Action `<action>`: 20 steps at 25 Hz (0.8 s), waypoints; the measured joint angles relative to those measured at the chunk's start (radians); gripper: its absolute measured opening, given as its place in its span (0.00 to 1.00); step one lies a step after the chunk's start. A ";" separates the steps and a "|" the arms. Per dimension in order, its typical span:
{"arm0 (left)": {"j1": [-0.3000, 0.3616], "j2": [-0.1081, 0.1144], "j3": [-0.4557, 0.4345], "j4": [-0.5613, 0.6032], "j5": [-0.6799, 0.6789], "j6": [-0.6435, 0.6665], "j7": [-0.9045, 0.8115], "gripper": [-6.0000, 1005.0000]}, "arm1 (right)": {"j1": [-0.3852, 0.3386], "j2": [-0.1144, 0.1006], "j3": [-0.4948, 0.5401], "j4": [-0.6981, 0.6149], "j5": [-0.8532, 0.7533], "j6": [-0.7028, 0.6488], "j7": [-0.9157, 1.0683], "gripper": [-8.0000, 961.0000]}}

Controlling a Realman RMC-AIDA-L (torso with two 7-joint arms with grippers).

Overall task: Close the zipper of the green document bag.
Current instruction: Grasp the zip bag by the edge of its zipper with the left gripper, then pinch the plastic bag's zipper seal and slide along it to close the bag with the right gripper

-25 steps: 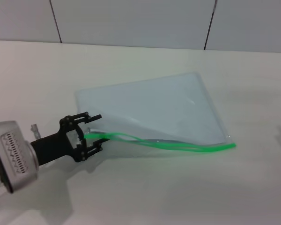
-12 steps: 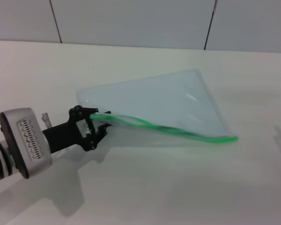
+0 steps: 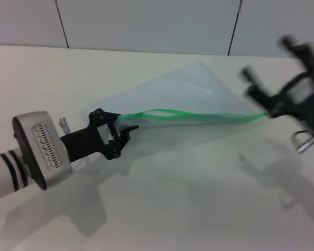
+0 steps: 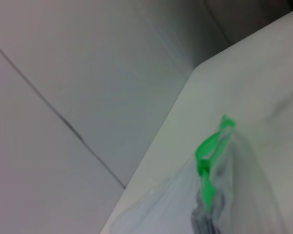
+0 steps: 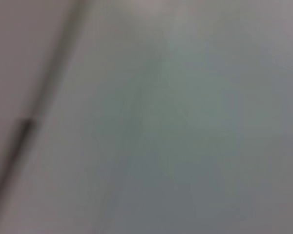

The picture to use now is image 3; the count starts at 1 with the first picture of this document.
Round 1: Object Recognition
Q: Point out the silver cable plug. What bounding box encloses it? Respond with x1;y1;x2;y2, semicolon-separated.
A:
58;117;71;134

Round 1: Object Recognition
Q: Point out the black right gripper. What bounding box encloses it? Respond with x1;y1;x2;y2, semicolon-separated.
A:
239;34;314;150

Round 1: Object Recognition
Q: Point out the transparent document bag green zip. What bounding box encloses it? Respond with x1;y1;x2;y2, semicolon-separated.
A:
82;61;269;155

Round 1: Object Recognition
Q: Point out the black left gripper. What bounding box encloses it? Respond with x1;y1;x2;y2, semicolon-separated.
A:
59;108;140;163

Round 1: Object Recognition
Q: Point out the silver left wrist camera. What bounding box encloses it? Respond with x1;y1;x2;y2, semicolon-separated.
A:
12;111;73;191

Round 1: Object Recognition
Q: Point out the grey right gripper cable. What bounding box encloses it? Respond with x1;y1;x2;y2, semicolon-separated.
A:
292;130;314;154

